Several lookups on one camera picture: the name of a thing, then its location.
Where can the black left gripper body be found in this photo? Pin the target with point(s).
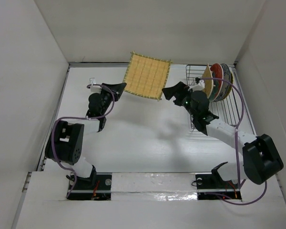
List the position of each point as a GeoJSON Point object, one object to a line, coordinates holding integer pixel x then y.
{"type": "Point", "coordinates": [107, 96]}

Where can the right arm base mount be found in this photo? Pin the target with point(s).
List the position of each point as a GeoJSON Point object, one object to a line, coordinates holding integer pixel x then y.
{"type": "Point", "coordinates": [209, 188]}

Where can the black wire dish rack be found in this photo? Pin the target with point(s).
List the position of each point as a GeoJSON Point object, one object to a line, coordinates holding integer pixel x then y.
{"type": "Point", "coordinates": [228, 109]}

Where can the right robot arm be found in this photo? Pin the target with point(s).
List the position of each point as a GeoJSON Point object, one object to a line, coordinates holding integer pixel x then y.
{"type": "Point", "coordinates": [261, 159]}

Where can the red and teal floral plate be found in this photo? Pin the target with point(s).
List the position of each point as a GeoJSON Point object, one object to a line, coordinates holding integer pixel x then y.
{"type": "Point", "coordinates": [217, 73]}

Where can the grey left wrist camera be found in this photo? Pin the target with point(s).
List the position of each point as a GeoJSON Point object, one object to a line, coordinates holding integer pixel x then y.
{"type": "Point", "coordinates": [93, 86]}

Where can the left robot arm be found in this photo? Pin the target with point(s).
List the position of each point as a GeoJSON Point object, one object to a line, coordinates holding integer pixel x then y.
{"type": "Point", "coordinates": [65, 142]}

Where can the blue and white floral plate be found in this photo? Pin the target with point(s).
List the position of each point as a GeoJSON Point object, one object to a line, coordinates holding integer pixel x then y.
{"type": "Point", "coordinates": [225, 85]}

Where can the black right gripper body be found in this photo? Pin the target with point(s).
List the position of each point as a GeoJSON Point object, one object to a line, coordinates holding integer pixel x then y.
{"type": "Point", "coordinates": [186, 102]}

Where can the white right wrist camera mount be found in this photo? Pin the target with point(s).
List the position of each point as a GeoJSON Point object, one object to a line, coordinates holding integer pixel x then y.
{"type": "Point", "coordinates": [198, 84]}

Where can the square yellow bamboo plate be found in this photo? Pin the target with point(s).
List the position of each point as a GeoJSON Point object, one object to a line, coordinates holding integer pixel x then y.
{"type": "Point", "coordinates": [146, 76]}

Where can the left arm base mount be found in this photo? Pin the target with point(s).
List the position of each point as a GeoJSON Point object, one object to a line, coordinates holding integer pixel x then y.
{"type": "Point", "coordinates": [100, 190]}

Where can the round yellow woven plate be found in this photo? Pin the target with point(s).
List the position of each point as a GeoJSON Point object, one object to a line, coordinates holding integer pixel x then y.
{"type": "Point", "coordinates": [230, 85]}

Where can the curved yellow bamboo plate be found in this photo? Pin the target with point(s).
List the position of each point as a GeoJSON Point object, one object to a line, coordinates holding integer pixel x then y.
{"type": "Point", "coordinates": [208, 82]}

